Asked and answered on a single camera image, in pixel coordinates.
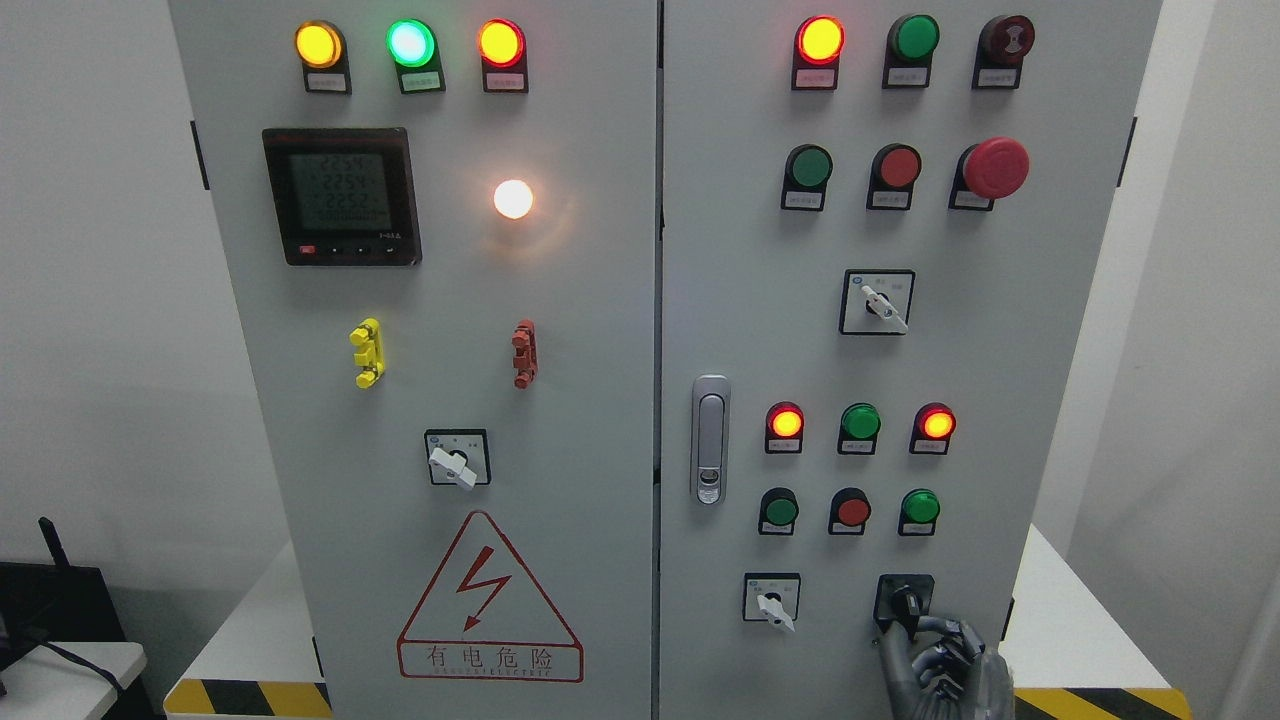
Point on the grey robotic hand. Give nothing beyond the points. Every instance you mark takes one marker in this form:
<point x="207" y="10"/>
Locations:
<point x="955" y="678"/>

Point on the black rotary knob switch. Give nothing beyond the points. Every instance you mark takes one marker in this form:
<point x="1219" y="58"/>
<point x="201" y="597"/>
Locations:
<point x="903" y="599"/>

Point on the white platform with hazard stripes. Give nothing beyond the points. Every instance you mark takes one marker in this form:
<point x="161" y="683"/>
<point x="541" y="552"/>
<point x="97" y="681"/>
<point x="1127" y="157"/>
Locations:
<point x="1070" y="659"/>

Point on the red push button lower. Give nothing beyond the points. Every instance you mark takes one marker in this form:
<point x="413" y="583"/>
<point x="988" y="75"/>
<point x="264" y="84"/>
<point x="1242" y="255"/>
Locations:
<point x="849" y="512"/>

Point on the red push button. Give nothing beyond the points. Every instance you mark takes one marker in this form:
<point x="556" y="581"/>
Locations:
<point x="849" y="512"/>
<point x="893" y="174"/>

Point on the green push button lower left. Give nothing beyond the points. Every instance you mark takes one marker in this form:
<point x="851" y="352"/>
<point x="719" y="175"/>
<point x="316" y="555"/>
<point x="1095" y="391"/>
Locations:
<point x="778" y="512"/>

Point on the red indicator light middle right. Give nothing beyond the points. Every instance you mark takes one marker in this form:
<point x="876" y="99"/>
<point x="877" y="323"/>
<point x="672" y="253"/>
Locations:
<point x="932" y="429"/>

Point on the green indicator light middle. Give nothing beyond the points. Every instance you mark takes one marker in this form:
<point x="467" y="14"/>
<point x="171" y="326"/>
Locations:
<point x="859" y="428"/>

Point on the red indicator light middle left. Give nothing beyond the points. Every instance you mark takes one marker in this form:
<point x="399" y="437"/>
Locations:
<point x="784" y="429"/>

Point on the grey electrical control cabinet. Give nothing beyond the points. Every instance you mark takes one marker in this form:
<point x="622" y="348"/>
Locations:
<point x="654" y="136"/>

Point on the red high voltage warning sticker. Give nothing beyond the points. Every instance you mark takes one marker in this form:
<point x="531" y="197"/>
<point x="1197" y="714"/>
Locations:
<point x="484" y="616"/>

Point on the red push button upper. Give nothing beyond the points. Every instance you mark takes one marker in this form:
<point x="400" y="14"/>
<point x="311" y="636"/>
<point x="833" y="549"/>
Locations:
<point x="893" y="174"/>

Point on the red emergency stop button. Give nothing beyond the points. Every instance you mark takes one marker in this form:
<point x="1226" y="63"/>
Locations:
<point x="989" y="170"/>

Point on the red terminal connector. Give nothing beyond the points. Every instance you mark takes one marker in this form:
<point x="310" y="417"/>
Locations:
<point x="525" y="353"/>

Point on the green push button upper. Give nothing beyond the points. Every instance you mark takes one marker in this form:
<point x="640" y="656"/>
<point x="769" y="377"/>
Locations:
<point x="807" y="171"/>

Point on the dark red buzzer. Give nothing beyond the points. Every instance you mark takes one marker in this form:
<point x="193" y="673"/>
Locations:
<point x="999" y="55"/>

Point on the green indicator light top right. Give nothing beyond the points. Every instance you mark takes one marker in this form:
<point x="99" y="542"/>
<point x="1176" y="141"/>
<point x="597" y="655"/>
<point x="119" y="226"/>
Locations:
<point x="910" y="45"/>

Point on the white glowing lamp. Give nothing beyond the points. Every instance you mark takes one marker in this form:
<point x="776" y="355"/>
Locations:
<point x="513" y="198"/>

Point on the red indicator light top right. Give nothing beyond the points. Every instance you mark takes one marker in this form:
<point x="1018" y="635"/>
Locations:
<point x="818" y="45"/>

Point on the yellow terminal connector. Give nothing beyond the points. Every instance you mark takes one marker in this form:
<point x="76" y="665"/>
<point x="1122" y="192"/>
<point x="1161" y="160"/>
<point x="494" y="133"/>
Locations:
<point x="369" y="352"/>

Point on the black digital power meter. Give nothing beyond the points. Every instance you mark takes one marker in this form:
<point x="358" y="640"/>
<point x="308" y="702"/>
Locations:
<point x="344" y="196"/>

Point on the red indicator light left door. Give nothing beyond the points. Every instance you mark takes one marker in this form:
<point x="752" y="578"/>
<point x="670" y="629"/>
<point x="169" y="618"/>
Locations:
<point x="502" y="48"/>

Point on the green lit indicator light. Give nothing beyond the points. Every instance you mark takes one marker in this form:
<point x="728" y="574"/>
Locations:
<point x="414" y="49"/>

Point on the yellow indicator light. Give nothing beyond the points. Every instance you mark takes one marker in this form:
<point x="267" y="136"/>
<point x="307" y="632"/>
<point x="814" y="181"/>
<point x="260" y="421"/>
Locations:
<point x="322" y="51"/>

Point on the white side table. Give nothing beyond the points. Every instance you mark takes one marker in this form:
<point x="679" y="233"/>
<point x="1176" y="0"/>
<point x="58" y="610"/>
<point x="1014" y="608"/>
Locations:
<point x="45" y="686"/>

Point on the black device with antenna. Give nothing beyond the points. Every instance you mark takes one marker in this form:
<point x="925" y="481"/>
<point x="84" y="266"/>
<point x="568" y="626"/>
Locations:
<point x="54" y="602"/>

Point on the lower white selector switch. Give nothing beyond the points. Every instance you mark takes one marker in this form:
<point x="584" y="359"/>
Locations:
<point x="771" y="597"/>

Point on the silver door handle lock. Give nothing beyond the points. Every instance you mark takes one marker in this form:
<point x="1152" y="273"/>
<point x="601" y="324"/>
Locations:
<point x="711" y="395"/>

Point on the upper right selector switch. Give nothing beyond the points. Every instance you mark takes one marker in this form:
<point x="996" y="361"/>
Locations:
<point x="876" y="301"/>

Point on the left door selector switch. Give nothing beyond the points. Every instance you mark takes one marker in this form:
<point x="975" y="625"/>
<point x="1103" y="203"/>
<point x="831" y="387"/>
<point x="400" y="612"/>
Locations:
<point x="458" y="457"/>

